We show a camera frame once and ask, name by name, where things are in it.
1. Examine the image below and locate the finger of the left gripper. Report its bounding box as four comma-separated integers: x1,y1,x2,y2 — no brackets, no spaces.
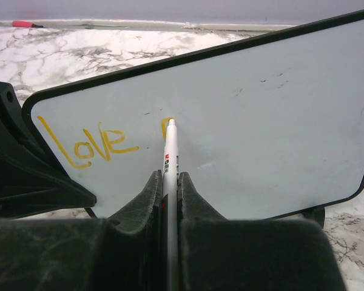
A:
0,82,96,218

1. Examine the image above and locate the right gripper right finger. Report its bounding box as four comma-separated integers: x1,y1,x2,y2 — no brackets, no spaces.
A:
178,172,346,290

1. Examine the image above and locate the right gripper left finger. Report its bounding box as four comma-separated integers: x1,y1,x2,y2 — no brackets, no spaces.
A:
0,171,163,290

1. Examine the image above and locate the white marker pen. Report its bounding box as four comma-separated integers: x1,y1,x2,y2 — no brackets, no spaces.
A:
162,118,179,290

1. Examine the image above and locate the black framed whiteboard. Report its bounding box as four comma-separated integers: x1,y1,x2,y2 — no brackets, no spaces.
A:
22,10,364,219

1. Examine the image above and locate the red marker on rail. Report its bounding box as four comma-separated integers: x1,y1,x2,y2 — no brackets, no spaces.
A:
12,21,44,28

